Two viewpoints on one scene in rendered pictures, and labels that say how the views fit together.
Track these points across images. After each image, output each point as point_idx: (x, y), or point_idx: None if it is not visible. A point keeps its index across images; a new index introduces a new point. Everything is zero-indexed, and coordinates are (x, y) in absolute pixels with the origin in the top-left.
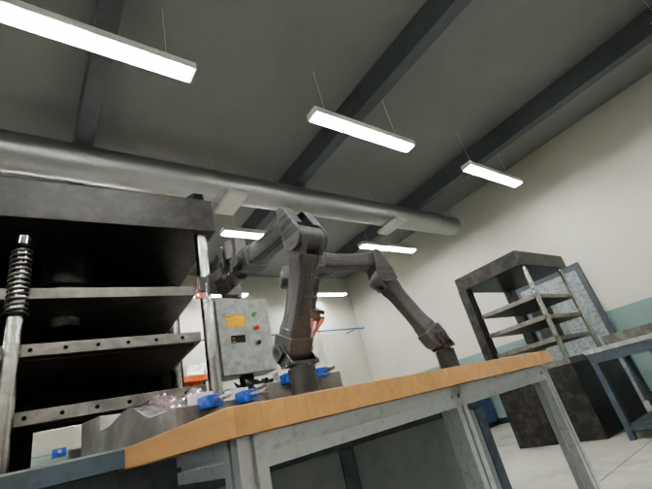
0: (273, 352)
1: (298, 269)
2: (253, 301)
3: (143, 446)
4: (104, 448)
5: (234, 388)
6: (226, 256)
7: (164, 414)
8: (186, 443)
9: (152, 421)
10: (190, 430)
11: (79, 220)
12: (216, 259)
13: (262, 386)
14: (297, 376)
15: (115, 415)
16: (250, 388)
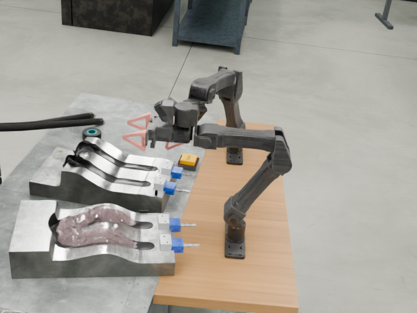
0: (229, 219)
1: (272, 180)
2: None
3: (190, 300)
4: (61, 272)
5: (169, 222)
6: (183, 124)
7: (160, 264)
8: (254, 310)
9: (143, 266)
10: (260, 307)
11: None
12: (159, 112)
13: (153, 197)
14: (240, 233)
15: (51, 243)
16: (85, 163)
